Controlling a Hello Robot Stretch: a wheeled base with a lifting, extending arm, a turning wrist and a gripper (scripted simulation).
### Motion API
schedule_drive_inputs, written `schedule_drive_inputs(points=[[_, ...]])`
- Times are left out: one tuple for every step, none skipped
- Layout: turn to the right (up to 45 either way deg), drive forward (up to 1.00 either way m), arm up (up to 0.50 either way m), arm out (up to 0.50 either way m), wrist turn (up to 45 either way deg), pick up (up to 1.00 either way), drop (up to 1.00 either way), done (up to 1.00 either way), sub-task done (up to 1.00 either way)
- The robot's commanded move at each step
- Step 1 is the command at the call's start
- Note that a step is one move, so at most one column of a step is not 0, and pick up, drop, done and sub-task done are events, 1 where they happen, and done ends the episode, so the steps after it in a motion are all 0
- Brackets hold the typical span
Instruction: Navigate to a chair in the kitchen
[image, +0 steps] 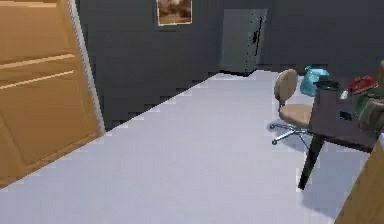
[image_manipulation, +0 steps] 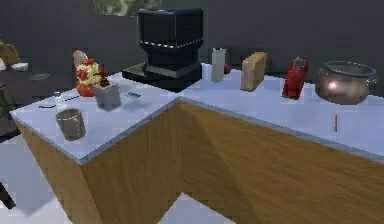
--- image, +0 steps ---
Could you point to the tan swivel office chair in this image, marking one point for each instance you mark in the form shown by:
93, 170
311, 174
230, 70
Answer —
293, 111

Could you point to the grey fridge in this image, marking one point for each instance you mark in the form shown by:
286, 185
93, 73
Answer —
240, 40

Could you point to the teal plastic bag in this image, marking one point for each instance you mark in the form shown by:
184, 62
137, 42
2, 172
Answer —
311, 81

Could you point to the black round bowl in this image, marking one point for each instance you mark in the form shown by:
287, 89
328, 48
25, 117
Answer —
327, 84

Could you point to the dark brown desk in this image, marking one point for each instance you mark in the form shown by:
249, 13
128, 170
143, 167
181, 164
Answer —
333, 123

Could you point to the orange wooden room door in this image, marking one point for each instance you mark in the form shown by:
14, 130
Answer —
43, 100

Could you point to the small white object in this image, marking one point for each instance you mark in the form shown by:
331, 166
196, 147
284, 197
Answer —
344, 95

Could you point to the small black flat object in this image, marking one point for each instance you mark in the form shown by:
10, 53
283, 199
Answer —
346, 115

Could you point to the green round object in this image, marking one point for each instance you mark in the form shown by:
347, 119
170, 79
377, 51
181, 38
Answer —
360, 103

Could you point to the red book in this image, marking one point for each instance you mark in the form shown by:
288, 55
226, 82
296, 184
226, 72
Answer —
362, 83

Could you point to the olive brown cloth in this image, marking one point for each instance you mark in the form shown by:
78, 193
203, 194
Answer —
373, 115

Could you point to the light wooden cabinet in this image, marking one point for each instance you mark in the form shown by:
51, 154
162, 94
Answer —
365, 190

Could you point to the brown framed wall picture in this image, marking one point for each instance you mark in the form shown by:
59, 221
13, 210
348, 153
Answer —
174, 11

